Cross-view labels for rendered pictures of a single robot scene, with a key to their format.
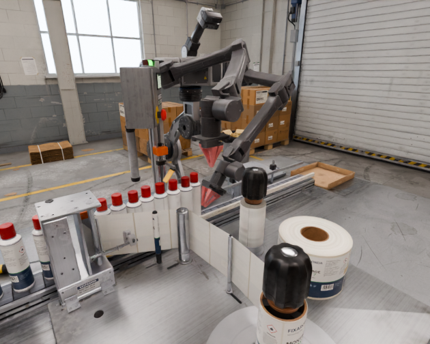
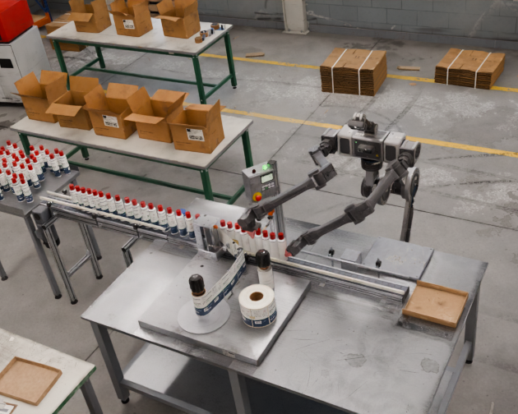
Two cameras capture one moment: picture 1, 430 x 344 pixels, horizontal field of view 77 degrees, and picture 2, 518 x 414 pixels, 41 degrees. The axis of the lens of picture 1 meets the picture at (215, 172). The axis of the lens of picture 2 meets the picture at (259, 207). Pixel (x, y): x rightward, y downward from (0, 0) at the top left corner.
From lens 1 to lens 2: 375 cm
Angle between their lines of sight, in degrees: 63
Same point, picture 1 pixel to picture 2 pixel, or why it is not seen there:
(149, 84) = (248, 183)
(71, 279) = (201, 248)
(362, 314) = (242, 334)
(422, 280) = (293, 364)
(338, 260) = (243, 308)
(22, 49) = not seen: outside the picture
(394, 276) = (289, 353)
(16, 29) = not seen: outside the picture
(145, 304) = (212, 274)
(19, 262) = not seen: hidden behind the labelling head
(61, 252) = (198, 236)
